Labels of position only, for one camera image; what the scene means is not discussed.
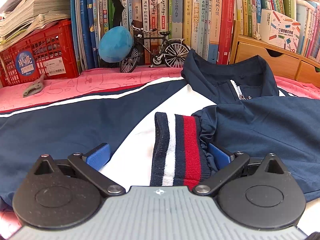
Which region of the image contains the white navy zip jacket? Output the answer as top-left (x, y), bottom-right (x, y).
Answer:
top-left (1, 51), bottom-right (319, 209)

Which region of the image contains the grey clip on mat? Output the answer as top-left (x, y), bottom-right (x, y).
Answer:
top-left (23, 73), bottom-right (45, 98)

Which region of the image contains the pink rabbit pattern mat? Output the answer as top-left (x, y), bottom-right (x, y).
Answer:
top-left (1, 67), bottom-right (319, 239)

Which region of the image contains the wooden desktop drawer shelf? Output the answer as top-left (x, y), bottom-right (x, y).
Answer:
top-left (229, 21), bottom-right (319, 87)

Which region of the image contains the red plastic crate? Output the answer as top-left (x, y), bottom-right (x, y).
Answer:
top-left (1, 20), bottom-right (79, 87)

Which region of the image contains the miniature black bicycle model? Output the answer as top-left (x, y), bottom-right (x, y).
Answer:
top-left (119, 24), bottom-right (190, 73)

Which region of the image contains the blue round ball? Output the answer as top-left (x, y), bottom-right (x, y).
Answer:
top-left (98, 26), bottom-right (133, 63)

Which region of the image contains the white colourful stationery box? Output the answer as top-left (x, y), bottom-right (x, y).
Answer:
top-left (259, 9), bottom-right (300, 53)

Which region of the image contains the row of upright books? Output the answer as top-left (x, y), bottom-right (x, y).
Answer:
top-left (71, 0), bottom-right (319, 70)

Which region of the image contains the stack of papers and magazines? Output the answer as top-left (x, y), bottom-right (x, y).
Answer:
top-left (1, 0), bottom-right (71, 51)

